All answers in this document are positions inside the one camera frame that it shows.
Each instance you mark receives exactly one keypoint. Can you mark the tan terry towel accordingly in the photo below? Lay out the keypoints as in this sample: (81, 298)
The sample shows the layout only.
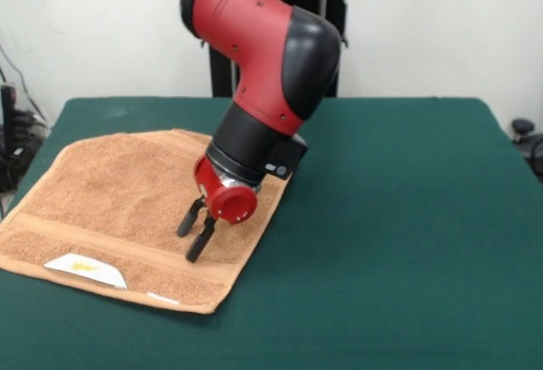
(106, 200)

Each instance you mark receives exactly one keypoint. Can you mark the black office chair base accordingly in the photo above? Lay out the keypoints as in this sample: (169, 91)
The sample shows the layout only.
(522, 126)

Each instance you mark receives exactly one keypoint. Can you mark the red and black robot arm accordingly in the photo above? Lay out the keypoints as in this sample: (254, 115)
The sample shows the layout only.
(263, 47)

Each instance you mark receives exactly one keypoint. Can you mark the dark green table cloth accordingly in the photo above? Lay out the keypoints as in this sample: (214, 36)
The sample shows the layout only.
(382, 238)

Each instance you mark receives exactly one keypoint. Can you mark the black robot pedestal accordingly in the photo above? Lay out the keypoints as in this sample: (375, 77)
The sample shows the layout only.
(335, 26)

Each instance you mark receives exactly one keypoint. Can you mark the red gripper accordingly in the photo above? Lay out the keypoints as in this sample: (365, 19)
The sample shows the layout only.
(225, 200)

